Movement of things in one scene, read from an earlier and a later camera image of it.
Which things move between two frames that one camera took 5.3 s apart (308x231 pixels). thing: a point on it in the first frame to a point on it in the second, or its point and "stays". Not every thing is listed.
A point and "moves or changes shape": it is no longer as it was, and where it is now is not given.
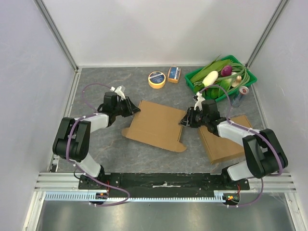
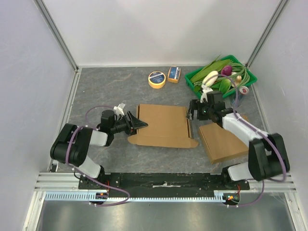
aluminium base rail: (70, 182) stays
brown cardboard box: (219, 148) stays
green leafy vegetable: (220, 88) stays
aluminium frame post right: (266, 35) stays
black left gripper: (131, 108) to (136, 123)
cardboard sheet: (158, 125) moves or changes shape
